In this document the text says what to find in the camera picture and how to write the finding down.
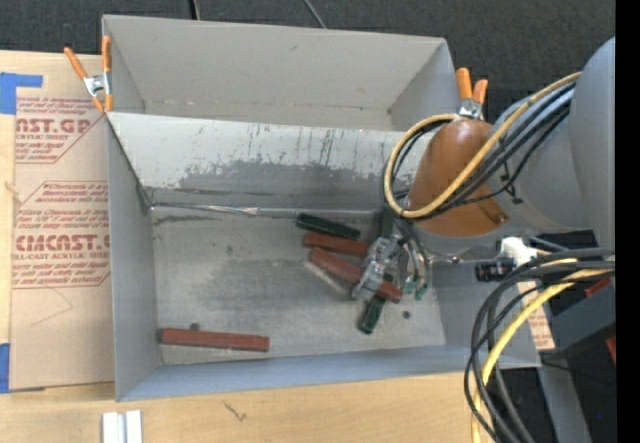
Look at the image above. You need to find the grey metal bin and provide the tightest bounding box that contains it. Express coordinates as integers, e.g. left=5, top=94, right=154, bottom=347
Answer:
left=101, top=14, right=544, bottom=403

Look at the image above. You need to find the red-brown flat block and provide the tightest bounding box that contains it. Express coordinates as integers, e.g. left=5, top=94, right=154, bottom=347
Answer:
left=302, top=231, right=372, bottom=260
left=308, top=248, right=404, bottom=305
left=159, top=327, right=271, bottom=353

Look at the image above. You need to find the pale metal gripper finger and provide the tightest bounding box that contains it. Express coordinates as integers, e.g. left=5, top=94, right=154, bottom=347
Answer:
left=351, top=266, right=393, bottom=302
left=364, top=236, right=399, bottom=273

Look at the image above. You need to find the black cylinder on white bracket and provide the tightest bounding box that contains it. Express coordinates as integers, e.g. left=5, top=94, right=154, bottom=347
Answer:
left=430, top=235, right=539, bottom=283

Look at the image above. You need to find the brown cardboard board red print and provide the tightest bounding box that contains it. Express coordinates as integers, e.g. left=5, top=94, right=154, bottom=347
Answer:
left=0, top=49, right=117, bottom=393

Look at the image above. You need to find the dark green flat block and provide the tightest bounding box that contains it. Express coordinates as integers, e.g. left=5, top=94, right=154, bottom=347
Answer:
left=295, top=213, right=362, bottom=242
left=357, top=294, right=390, bottom=335

